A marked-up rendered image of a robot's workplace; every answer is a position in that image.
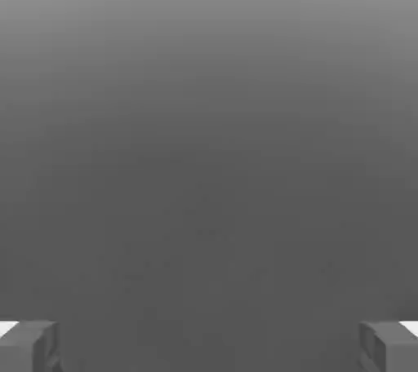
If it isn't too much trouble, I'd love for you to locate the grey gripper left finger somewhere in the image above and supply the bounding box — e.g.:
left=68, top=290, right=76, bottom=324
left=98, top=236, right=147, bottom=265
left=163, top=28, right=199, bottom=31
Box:
left=0, top=320, right=62, bottom=372

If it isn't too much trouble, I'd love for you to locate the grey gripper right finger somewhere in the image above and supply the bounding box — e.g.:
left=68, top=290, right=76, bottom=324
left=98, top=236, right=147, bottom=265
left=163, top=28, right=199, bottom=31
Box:
left=358, top=320, right=418, bottom=372

